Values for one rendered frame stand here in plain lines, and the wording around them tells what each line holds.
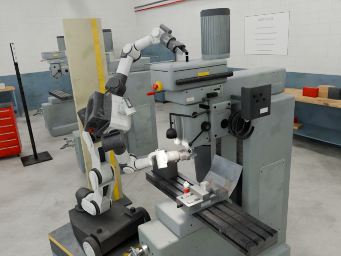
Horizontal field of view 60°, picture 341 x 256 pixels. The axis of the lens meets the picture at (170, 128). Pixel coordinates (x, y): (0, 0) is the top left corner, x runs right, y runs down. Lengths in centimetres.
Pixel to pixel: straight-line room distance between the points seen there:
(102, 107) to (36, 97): 886
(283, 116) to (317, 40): 398
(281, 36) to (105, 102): 520
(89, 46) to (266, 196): 239
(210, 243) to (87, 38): 244
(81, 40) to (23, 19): 734
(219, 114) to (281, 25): 483
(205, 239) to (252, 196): 49
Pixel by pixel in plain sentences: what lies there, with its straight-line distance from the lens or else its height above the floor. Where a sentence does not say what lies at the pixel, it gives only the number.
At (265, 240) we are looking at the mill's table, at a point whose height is 91.
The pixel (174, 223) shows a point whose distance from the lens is 216.
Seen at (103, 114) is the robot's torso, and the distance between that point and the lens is 199.
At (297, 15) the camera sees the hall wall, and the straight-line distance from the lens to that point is 655.
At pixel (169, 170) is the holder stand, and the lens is 248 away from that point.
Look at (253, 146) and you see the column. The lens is 224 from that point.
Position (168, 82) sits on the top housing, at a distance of 180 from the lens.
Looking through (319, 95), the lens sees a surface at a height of 91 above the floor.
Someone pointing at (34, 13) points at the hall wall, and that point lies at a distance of 1082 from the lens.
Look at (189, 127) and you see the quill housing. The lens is 196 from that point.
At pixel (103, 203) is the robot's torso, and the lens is 264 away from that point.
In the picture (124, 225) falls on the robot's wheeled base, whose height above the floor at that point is 59.
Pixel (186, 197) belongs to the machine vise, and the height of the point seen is 99.
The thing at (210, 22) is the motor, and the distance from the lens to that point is 206.
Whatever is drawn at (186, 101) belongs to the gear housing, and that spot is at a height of 166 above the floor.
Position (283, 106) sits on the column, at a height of 149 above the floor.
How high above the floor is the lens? 206
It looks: 17 degrees down
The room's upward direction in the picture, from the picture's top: 4 degrees counter-clockwise
